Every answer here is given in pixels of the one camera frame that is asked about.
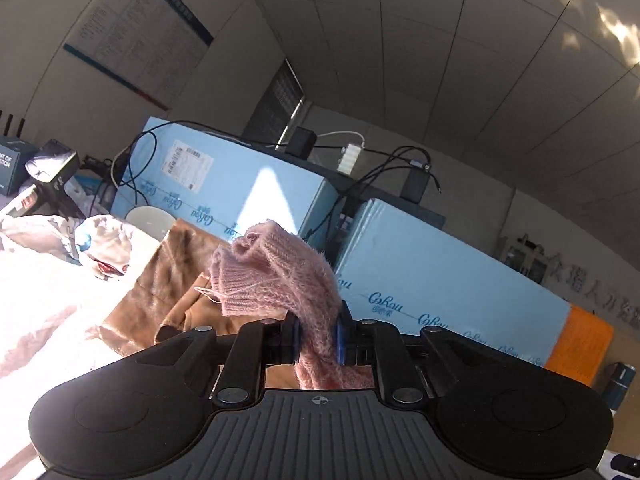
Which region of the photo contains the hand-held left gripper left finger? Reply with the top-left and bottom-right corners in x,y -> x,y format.
152,311 -> 302,409

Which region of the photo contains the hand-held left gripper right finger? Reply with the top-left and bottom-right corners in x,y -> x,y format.
336,300 -> 483,407

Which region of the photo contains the pink knitted sweater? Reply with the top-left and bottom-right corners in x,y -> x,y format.
208,219 -> 377,391

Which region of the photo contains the large light blue carton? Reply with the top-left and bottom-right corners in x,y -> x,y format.
332,198 -> 572,377

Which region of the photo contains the brown fuzzy garment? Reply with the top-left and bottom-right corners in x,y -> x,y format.
97,218 -> 297,392

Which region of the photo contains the tall black power adapter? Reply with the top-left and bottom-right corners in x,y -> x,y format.
399,167 -> 429,202

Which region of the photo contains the light blue carton with label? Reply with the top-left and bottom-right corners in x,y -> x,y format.
109,117 -> 342,247

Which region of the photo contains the white round bowl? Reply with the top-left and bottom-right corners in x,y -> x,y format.
124,206 -> 178,242

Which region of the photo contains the white power adapter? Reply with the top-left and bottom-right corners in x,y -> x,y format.
339,143 -> 365,174

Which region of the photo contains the small black power adapter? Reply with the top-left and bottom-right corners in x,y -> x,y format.
285,127 -> 318,159

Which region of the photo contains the glass door cabinet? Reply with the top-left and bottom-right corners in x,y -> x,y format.
499,233 -> 554,287

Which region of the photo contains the white printed jacket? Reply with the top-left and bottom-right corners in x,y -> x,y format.
0,214 -> 162,282

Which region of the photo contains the dark window blind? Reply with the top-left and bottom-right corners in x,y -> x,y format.
242,58 -> 306,149

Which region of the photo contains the orange printed box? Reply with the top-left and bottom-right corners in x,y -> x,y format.
543,304 -> 615,387

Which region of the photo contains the white blanket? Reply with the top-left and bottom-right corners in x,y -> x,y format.
0,240 -> 166,480

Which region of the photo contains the dark blue thermos bottle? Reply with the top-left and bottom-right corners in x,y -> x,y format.
602,362 -> 637,407

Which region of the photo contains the dark blue box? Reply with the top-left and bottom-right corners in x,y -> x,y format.
0,110 -> 40,197

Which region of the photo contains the black cable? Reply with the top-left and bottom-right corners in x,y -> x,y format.
112,129 -> 443,241

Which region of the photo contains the white cable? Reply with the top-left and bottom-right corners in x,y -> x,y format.
316,130 -> 366,149

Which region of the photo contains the black camera flash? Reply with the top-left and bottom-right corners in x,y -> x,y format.
24,139 -> 87,221

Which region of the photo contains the wall poster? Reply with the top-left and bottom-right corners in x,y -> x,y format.
63,0 -> 215,112

